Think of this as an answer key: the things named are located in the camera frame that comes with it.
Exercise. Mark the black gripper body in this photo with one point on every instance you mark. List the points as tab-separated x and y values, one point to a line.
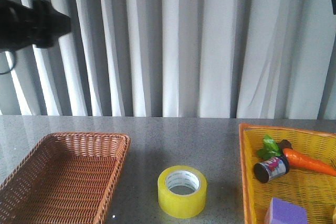
50	24

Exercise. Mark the yellow packing tape roll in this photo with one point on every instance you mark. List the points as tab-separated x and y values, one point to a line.
182	206

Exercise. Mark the brown wicker basket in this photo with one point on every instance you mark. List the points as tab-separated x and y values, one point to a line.
68	177

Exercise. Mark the white pleated curtain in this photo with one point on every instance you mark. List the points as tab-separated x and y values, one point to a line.
248	59

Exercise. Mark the green toy leafy vegetable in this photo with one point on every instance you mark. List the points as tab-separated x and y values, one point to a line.
269	149

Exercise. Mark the small dark labelled can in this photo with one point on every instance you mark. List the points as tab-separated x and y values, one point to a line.
270	169

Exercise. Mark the brown toy mushroom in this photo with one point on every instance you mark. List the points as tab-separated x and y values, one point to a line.
284	144

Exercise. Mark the orange toy carrot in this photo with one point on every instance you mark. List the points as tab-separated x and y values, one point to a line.
302	161

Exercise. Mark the purple foam block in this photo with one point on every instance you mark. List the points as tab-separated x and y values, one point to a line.
281	211

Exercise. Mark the yellow orange plastic basket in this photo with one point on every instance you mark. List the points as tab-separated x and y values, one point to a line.
313	191

